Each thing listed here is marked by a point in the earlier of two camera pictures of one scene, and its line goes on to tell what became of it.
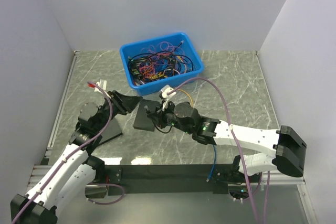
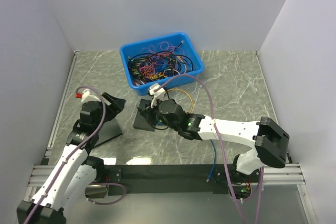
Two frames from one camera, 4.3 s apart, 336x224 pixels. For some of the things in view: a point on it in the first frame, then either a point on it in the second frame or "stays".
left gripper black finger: (129, 102) → (117, 104)
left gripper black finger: (126, 109) → (112, 111)
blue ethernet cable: (213, 164) stays
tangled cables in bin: (159, 61) stays
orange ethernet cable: (192, 104) stays
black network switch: (143, 121) stays
